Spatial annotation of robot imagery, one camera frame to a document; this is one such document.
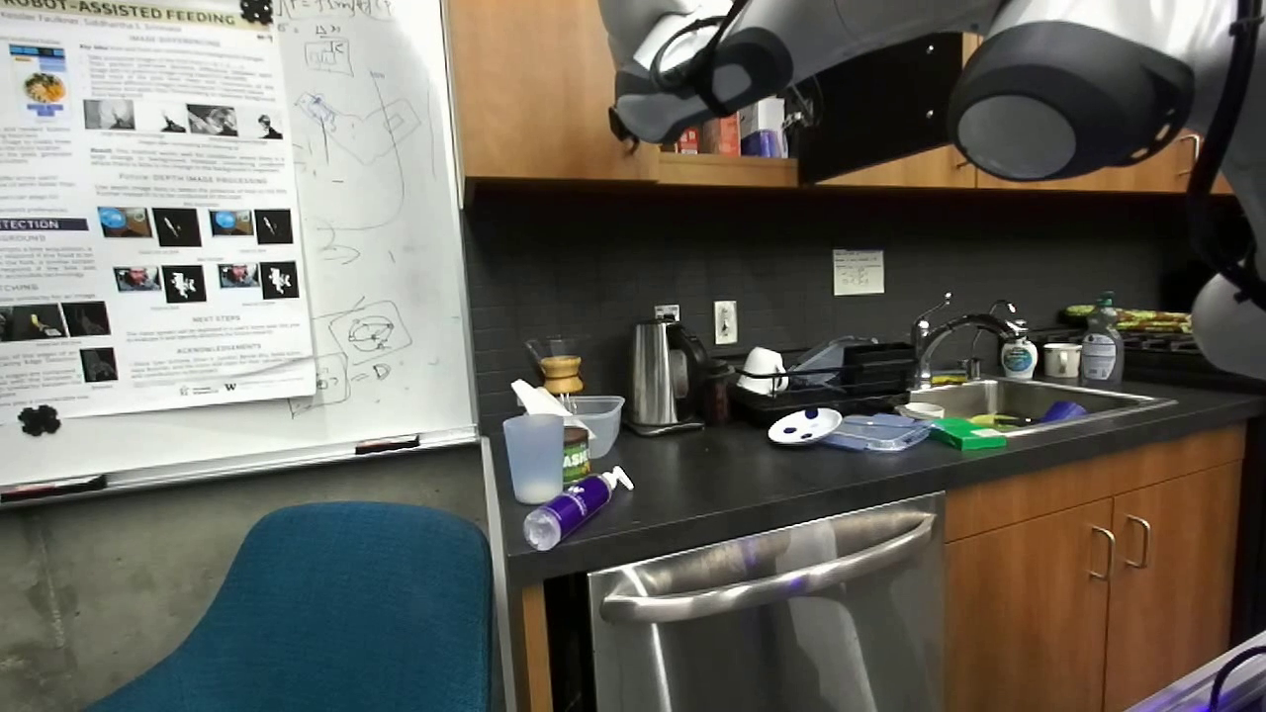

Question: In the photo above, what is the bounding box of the wooden upper cabinet body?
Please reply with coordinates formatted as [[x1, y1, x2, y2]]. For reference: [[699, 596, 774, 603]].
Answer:
[[458, 140, 812, 203]]

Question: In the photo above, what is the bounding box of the stainless steel sink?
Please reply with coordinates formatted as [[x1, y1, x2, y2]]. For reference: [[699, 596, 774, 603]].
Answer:
[[897, 371, 1178, 443]]

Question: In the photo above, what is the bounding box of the white soap dispenser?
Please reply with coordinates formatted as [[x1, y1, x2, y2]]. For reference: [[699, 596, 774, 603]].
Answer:
[[997, 301, 1044, 382]]

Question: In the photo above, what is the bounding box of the blue chair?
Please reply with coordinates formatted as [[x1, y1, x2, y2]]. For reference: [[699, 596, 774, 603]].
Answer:
[[87, 500, 504, 712]]

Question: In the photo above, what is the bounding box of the green cap spray bottle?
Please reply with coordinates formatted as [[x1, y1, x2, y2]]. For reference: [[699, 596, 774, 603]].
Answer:
[[1081, 294, 1130, 393]]

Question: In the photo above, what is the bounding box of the white robot base platform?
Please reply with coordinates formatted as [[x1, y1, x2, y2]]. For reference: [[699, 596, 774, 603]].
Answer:
[[1126, 629, 1266, 712]]

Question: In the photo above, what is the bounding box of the research poster with photos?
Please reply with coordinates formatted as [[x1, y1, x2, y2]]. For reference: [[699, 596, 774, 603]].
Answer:
[[0, 0, 319, 426]]

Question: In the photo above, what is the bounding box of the white paper wall sign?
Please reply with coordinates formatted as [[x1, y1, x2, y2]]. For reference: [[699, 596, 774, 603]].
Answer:
[[828, 247, 889, 301]]

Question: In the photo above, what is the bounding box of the translucent plastic cup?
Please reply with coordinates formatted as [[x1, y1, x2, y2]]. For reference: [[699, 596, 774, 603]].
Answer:
[[497, 413, 574, 510]]

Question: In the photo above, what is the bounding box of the dark kitchen faucet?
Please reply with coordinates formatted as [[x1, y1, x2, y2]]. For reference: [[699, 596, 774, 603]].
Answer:
[[909, 309, 1030, 388]]

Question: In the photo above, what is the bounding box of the green bowl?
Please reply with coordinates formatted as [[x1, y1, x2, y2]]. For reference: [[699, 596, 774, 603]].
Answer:
[[965, 409, 1048, 435]]

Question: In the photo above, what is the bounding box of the white plate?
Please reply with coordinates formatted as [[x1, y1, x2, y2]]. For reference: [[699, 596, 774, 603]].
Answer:
[[765, 404, 849, 451]]

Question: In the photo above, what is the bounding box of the purple bottle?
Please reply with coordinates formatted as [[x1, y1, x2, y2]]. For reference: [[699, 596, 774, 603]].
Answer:
[[518, 464, 638, 559]]

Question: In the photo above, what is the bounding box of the clear plastic container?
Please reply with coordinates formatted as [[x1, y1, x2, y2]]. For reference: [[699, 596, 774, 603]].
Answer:
[[556, 393, 632, 464]]

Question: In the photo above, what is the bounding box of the wooden false drawer panel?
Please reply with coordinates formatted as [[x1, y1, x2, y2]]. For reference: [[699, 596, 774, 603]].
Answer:
[[940, 422, 1250, 545]]

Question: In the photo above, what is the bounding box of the stainless steel dishwasher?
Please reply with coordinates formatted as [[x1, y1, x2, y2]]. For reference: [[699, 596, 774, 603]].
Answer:
[[583, 489, 955, 712]]

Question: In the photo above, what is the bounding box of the white purple container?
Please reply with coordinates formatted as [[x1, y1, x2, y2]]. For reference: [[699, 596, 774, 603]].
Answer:
[[740, 92, 795, 164]]

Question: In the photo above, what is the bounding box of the white cup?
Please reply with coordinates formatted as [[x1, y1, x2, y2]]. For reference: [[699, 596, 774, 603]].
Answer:
[[1040, 342, 1088, 388]]

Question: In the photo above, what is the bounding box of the dark whiteboard marker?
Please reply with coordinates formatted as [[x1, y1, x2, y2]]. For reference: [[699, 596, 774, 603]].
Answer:
[[353, 433, 427, 464], [0, 472, 109, 508]]

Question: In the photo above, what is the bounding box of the green label jar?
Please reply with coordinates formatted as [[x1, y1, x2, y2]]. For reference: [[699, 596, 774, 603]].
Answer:
[[556, 421, 599, 489]]

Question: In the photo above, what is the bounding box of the white whiteboard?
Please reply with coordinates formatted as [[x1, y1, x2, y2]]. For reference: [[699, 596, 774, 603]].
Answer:
[[0, 0, 485, 508]]

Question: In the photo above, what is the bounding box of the glass carafe wooden collar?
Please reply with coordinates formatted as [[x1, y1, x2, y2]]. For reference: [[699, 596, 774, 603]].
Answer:
[[526, 332, 595, 401]]

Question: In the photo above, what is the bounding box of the yellow green packet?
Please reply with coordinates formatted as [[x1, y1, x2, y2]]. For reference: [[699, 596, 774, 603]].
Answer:
[[1063, 301, 1196, 347]]

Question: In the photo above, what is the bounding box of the dark cylindrical canister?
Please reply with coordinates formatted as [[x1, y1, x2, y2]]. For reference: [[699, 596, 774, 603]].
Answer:
[[694, 351, 744, 433]]

